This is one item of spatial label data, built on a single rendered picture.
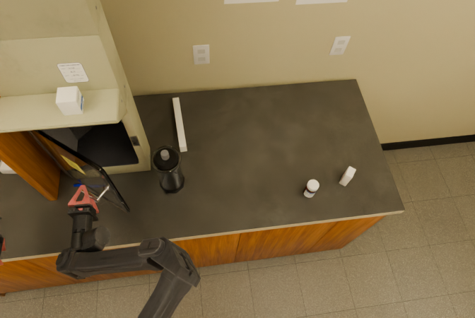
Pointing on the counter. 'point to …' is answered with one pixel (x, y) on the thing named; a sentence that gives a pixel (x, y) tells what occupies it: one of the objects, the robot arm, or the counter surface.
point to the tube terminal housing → (44, 73)
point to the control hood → (107, 102)
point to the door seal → (95, 165)
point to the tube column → (47, 0)
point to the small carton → (70, 100)
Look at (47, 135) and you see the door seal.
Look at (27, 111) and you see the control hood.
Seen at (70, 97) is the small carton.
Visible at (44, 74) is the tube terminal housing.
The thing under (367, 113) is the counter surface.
